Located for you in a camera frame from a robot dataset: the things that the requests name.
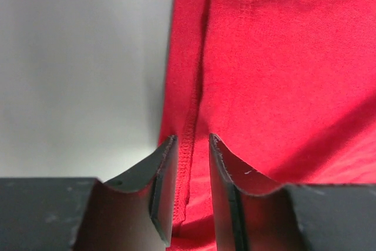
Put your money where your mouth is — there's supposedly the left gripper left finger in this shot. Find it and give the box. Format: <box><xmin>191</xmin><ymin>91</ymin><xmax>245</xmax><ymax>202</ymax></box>
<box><xmin>76</xmin><ymin>136</ymin><xmax>178</xmax><ymax>250</ymax></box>

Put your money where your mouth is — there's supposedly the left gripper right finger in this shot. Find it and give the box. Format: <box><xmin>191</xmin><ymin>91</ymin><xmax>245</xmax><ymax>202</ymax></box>
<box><xmin>209</xmin><ymin>134</ymin><xmax>306</xmax><ymax>250</ymax></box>

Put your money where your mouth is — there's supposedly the red t shirt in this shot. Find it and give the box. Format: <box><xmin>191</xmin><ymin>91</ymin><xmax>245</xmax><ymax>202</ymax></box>
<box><xmin>160</xmin><ymin>0</ymin><xmax>375</xmax><ymax>250</ymax></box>

